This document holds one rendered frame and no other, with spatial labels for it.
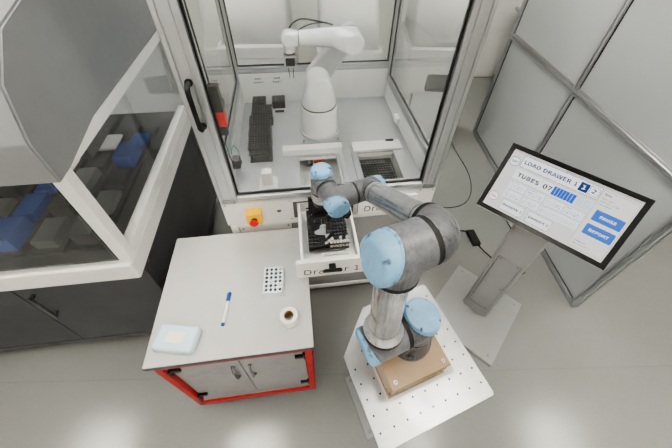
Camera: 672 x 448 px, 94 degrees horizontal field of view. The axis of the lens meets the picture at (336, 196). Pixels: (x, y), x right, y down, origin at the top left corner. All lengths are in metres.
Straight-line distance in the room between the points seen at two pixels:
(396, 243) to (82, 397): 2.11
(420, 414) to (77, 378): 1.91
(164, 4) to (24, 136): 0.51
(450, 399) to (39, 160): 1.46
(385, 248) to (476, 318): 1.75
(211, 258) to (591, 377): 2.22
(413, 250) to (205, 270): 1.10
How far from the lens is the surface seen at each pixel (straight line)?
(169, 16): 1.11
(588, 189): 1.60
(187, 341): 1.39
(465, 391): 1.37
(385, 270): 0.64
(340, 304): 2.23
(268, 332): 1.36
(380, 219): 1.70
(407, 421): 1.30
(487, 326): 2.34
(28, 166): 1.23
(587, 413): 2.47
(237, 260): 1.55
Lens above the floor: 2.02
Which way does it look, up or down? 46 degrees down
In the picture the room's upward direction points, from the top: 1 degrees clockwise
